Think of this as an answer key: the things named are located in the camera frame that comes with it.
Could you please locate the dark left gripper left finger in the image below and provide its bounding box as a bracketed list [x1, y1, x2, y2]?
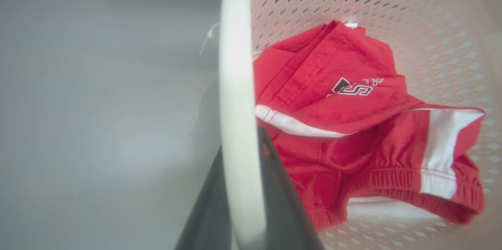
[175, 145, 233, 250]

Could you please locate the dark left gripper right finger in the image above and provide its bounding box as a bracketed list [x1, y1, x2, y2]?
[257, 126, 325, 250]

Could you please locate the beige perforated plastic laundry basket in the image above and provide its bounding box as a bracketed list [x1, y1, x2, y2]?
[218, 0, 502, 250]

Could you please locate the red garment with white stripes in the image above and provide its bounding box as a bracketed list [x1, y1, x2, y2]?
[253, 20, 487, 230]

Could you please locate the thin white string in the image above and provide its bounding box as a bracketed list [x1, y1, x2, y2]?
[199, 22, 220, 55]

